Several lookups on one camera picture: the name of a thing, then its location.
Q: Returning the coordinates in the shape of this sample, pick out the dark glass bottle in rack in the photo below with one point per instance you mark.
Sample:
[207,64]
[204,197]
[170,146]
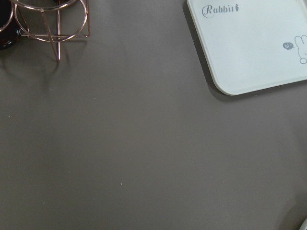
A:
[10,31]

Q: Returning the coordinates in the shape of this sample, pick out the rose gold wire bottle rack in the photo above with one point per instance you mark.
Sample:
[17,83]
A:
[52,21]

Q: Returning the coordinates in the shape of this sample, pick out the white rabbit print tray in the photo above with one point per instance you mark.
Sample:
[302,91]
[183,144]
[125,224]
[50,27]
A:
[252,45]

